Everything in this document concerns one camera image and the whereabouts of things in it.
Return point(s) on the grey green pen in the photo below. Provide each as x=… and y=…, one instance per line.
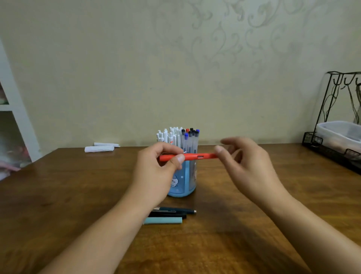
x=163, y=220

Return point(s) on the dark blue pen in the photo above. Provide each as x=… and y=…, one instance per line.
x=177, y=210

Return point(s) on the person's right hand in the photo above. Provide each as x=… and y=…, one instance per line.
x=251, y=172

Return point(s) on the blue pen holder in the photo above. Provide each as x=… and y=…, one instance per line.
x=183, y=183

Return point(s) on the red pen silver clip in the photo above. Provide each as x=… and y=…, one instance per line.
x=197, y=156

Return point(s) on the white shelf unit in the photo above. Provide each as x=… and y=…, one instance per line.
x=17, y=118

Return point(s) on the person's left hand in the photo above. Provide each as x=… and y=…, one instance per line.
x=152, y=180

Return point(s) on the thick rolled white paper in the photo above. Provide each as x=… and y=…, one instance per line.
x=98, y=149

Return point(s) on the person's left forearm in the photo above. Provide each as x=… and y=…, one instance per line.
x=93, y=242

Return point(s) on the bunch of white pens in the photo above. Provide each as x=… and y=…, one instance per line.
x=172, y=135

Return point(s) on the brown wooden table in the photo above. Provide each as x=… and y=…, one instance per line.
x=70, y=183

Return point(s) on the black pen white print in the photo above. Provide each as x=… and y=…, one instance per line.
x=169, y=215

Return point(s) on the thin rolled white paper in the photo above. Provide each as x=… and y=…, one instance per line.
x=106, y=144

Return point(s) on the pink folding stand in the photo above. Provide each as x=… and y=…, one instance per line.
x=10, y=166

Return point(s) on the clear plastic container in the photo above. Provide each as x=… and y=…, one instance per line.
x=338, y=134

